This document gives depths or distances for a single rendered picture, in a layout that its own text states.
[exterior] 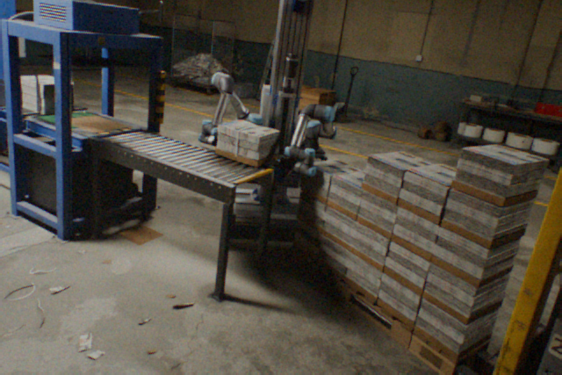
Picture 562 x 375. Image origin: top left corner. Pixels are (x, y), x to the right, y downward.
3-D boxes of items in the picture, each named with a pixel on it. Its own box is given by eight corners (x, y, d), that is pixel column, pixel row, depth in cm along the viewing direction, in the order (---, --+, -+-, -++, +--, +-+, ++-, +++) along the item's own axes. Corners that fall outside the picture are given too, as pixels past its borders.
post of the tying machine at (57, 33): (73, 238, 351) (71, 32, 305) (63, 241, 344) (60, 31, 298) (66, 234, 355) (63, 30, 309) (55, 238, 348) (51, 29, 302)
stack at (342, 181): (323, 250, 385) (340, 158, 360) (443, 331, 299) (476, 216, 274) (288, 260, 361) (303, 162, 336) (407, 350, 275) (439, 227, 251)
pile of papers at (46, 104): (75, 111, 406) (75, 82, 398) (43, 114, 381) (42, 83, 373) (48, 103, 423) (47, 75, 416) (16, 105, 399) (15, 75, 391)
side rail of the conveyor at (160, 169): (234, 203, 283) (236, 185, 280) (229, 205, 279) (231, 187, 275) (93, 151, 345) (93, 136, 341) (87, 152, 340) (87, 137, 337)
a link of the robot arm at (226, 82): (241, 79, 347) (222, 139, 354) (234, 76, 355) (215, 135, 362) (229, 75, 340) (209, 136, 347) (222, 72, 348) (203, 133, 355)
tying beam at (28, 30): (163, 50, 381) (164, 38, 378) (61, 46, 302) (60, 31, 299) (109, 39, 412) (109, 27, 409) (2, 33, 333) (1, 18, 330)
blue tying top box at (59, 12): (139, 35, 368) (140, 9, 363) (73, 30, 318) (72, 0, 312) (101, 28, 389) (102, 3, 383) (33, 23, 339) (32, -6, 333)
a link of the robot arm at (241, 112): (249, 131, 381) (216, 81, 347) (240, 126, 392) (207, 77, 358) (259, 122, 384) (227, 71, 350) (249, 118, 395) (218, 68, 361)
